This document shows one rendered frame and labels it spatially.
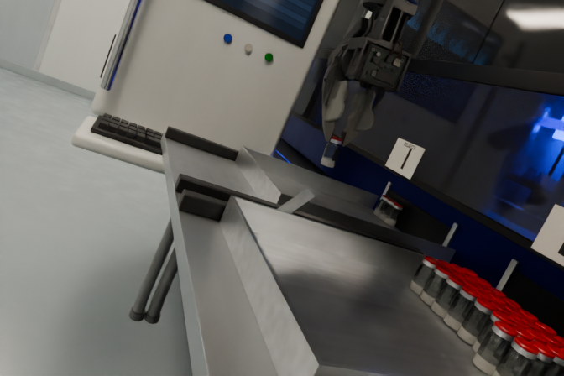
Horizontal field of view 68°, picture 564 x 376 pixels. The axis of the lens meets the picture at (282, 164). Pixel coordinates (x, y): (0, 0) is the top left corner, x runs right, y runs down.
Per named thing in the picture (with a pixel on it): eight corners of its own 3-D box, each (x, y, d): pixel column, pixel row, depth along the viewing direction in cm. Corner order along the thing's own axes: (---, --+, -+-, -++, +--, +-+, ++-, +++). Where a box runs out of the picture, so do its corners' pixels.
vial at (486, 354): (482, 361, 41) (505, 321, 40) (499, 378, 39) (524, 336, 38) (467, 358, 40) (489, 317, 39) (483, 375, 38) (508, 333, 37)
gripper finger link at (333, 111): (320, 141, 58) (347, 78, 56) (308, 133, 63) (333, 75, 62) (339, 148, 59) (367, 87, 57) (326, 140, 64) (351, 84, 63)
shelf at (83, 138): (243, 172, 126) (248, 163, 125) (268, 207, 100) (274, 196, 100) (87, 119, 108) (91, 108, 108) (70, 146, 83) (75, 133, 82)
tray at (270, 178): (371, 209, 95) (378, 195, 94) (446, 268, 71) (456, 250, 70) (234, 162, 81) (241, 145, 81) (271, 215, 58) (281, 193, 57)
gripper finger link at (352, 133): (352, 152, 59) (370, 88, 57) (337, 143, 65) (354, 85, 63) (371, 156, 60) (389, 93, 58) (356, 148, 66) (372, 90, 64)
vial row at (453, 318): (417, 288, 54) (434, 257, 53) (536, 400, 37) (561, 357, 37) (404, 284, 53) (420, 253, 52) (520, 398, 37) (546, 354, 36)
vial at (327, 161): (331, 165, 66) (339, 139, 65) (335, 169, 64) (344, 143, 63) (318, 162, 65) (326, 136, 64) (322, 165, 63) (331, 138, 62)
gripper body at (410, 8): (348, 80, 55) (382, -14, 52) (328, 75, 63) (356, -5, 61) (398, 97, 57) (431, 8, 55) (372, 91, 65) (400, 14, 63)
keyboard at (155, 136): (247, 170, 115) (251, 162, 115) (259, 188, 102) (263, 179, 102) (96, 119, 100) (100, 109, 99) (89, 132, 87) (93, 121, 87)
